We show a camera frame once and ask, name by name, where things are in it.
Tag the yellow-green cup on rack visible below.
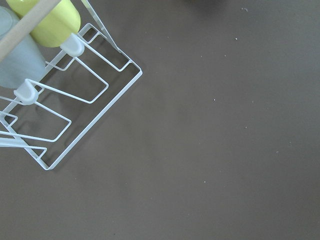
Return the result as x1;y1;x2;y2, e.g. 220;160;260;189
0;0;81;48

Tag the pale grey cup on rack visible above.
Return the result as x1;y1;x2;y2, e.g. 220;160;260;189
0;5;46;90

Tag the white wire cup rack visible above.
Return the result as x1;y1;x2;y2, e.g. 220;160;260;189
0;0;143;172

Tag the wooden rack handle bar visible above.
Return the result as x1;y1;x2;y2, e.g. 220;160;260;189
0;0;60;62

